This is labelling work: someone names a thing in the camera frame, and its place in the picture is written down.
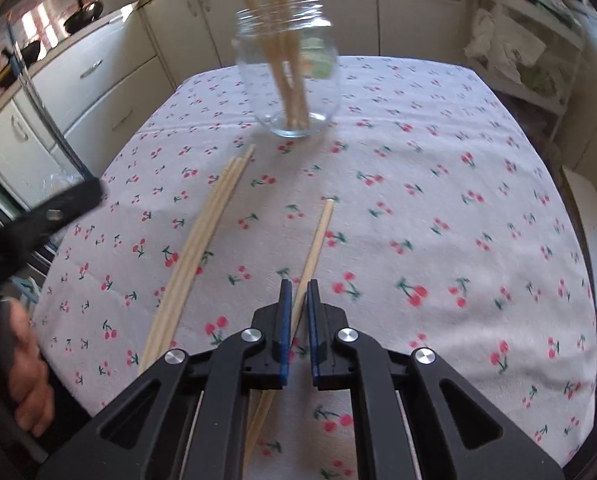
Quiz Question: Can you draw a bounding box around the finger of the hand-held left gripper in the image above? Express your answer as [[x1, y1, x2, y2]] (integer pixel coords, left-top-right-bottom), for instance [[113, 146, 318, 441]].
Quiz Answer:
[[0, 177, 104, 261]]

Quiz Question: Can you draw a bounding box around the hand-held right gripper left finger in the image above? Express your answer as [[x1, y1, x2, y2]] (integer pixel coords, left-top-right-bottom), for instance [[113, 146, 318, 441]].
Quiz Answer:
[[37, 280, 294, 480]]

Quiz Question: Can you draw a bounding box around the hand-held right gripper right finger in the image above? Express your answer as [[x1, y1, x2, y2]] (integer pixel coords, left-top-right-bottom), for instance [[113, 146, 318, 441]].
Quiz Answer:
[[307, 279, 565, 480]]

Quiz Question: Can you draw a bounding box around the wooden chopstick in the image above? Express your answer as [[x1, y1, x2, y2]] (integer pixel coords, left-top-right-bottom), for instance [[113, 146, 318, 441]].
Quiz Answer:
[[238, 0, 303, 128], [242, 199, 335, 473], [264, 0, 306, 128], [273, 0, 310, 128], [228, 0, 296, 128]]

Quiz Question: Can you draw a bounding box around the pile of wooden chopsticks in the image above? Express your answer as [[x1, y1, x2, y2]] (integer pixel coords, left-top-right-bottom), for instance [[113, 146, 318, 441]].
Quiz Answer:
[[137, 144, 256, 376]]

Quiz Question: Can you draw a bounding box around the clear glass jar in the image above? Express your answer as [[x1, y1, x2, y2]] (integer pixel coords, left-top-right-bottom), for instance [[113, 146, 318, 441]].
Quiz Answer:
[[234, 1, 340, 139]]

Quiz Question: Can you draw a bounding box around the person's left hand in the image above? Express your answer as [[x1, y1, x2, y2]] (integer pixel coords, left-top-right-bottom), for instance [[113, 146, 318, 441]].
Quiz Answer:
[[9, 300, 55, 437]]

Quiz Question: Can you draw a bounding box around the translucent plastic bag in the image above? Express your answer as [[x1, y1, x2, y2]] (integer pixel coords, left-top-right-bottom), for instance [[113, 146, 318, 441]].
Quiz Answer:
[[43, 170, 86, 196]]

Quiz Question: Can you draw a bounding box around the black wok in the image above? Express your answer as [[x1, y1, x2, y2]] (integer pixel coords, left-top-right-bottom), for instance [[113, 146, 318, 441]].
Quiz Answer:
[[3, 40, 42, 68], [63, 0, 104, 31]]

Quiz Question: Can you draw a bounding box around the cherry print tablecloth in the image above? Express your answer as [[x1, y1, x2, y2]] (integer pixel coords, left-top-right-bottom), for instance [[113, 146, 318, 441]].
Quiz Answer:
[[31, 55, 597, 480]]

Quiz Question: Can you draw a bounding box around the white plastic bag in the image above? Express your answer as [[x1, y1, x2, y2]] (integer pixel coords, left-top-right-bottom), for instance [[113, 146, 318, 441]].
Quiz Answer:
[[465, 7, 549, 86]]

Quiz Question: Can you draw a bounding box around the white rolling storage cart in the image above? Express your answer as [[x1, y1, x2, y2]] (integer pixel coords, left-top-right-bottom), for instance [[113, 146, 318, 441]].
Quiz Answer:
[[465, 0, 586, 126]]

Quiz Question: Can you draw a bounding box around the blue handled mop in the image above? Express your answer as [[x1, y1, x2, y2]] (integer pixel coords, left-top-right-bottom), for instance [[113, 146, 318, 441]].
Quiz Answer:
[[6, 22, 99, 181]]

